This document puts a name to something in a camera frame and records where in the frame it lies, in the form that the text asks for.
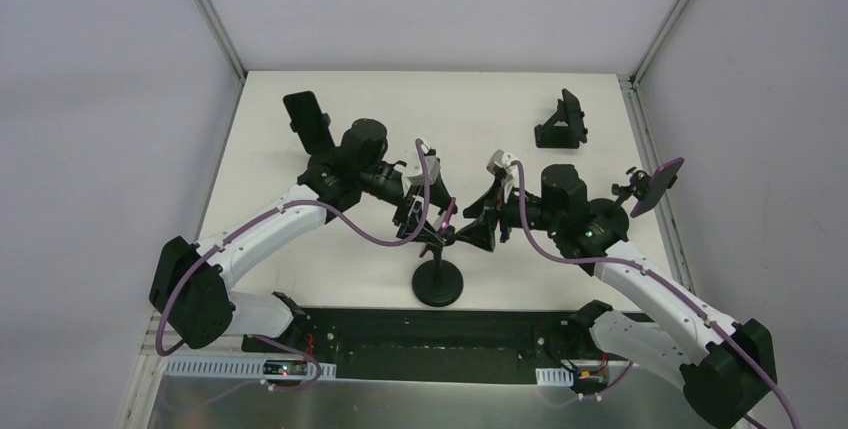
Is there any black round-base phone stand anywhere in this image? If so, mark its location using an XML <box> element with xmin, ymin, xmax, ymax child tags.
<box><xmin>411</xmin><ymin>237</ymin><xmax>464</xmax><ymax>308</ymax></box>

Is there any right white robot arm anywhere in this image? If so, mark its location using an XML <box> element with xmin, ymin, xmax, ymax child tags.
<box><xmin>457</xmin><ymin>151</ymin><xmax>779</xmax><ymax>428</ymax></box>

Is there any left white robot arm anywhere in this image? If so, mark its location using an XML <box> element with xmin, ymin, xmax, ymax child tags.
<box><xmin>149</xmin><ymin>115</ymin><xmax>453</xmax><ymax>356</ymax></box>

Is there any black folding phone stand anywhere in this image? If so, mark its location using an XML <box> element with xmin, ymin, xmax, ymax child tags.
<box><xmin>534</xmin><ymin>97</ymin><xmax>583</xmax><ymax>149</ymax></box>

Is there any right black round-base stand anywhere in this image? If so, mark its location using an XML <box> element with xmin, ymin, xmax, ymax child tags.
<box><xmin>589</xmin><ymin>167</ymin><xmax>651</xmax><ymax>231</ymax></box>

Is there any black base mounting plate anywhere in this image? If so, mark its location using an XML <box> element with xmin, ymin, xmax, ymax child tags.
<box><xmin>279</xmin><ymin>300</ymin><xmax>610</xmax><ymax>384</ymax></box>

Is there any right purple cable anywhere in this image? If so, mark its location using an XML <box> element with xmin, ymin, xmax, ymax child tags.
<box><xmin>506</xmin><ymin>159</ymin><xmax>803</xmax><ymax>429</ymax></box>

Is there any right white cable duct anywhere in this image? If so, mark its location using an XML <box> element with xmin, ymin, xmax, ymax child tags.
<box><xmin>535</xmin><ymin>368</ymin><xmax>574</xmax><ymax>387</ymax></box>

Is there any white cable duct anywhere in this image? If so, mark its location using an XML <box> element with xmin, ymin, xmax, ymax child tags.
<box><xmin>535</xmin><ymin>368</ymin><xmax>574</xmax><ymax>387</ymax></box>
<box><xmin>164</xmin><ymin>356</ymin><xmax>317</xmax><ymax>381</ymax></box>

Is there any left white cable duct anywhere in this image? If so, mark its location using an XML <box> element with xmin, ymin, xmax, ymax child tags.
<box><xmin>164</xmin><ymin>356</ymin><xmax>317</xmax><ymax>381</ymax></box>

